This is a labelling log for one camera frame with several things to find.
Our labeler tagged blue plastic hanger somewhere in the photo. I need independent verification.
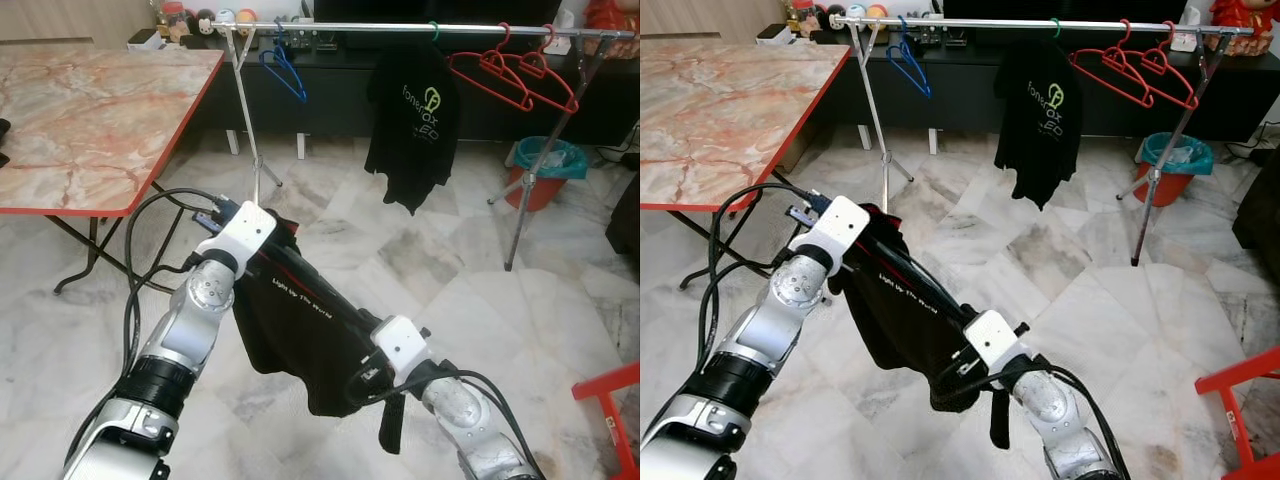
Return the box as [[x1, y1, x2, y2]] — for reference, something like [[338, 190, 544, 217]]
[[886, 30, 933, 99], [258, 35, 308, 104]]

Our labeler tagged black shirt red collar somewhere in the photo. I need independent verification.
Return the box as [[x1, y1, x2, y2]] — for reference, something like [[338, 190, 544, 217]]
[[230, 208, 411, 456], [828, 203, 1011, 451]]

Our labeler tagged black television console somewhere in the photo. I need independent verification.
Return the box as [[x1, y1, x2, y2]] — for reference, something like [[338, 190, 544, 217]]
[[822, 25, 1280, 141], [195, 30, 641, 146]]

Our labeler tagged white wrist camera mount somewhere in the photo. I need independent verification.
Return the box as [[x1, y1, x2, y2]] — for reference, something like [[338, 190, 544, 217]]
[[195, 200, 278, 273], [370, 315, 433, 386], [790, 195, 871, 271], [962, 310, 1031, 379]]

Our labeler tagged black shirt green logo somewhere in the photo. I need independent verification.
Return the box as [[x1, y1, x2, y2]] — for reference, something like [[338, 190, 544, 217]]
[[994, 40, 1085, 211], [363, 45, 463, 216]]

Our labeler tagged red fortune figurine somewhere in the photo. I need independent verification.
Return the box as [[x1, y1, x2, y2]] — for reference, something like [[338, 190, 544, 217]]
[[1210, 0, 1280, 29], [585, 0, 641, 31]]

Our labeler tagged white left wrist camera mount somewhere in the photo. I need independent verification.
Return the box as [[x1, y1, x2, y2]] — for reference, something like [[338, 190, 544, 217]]
[[195, 200, 278, 273], [790, 195, 871, 271]]

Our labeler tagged red bucket teal bag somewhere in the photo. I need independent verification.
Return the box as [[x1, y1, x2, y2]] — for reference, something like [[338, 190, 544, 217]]
[[1133, 132, 1214, 208], [505, 137, 588, 213]]

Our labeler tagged red plastic stool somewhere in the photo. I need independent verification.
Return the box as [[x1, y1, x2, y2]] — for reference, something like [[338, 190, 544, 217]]
[[1195, 345, 1280, 466], [571, 362, 641, 480]]

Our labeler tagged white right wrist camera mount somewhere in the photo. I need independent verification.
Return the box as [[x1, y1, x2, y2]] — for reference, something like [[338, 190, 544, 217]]
[[370, 315, 433, 386], [962, 310, 1031, 379]]

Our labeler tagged black flat television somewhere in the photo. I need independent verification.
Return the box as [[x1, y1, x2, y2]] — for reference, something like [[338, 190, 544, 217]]
[[313, 0, 563, 29], [943, 0, 1191, 23]]

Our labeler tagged silver metal clothes rack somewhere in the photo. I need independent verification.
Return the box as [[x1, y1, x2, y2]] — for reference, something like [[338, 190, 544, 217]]
[[828, 12, 1259, 268], [210, 20, 638, 273]]

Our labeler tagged light wooden cabinet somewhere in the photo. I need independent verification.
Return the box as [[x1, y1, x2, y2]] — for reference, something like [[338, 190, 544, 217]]
[[0, 0, 156, 43], [640, 0, 786, 41]]

